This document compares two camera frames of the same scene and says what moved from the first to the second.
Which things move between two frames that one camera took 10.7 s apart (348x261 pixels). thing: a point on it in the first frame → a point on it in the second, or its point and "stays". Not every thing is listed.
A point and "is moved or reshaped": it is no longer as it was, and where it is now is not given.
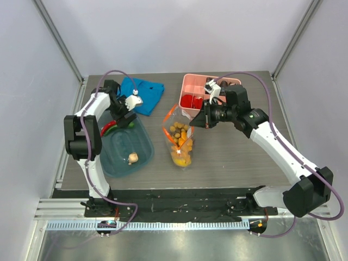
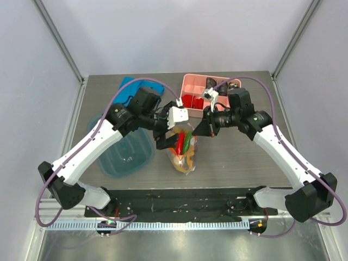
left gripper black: (120, 120) → (162, 143)
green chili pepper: (131, 125) is moved or reshaped
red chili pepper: (103, 129) is moved or reshaped
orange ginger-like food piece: (184, 148) → (190, 156)
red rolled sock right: (197, 103) stays
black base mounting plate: (181, 204) stays
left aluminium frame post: (40, 7) stays
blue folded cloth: (149, 93) stays
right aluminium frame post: (305, 21) stays
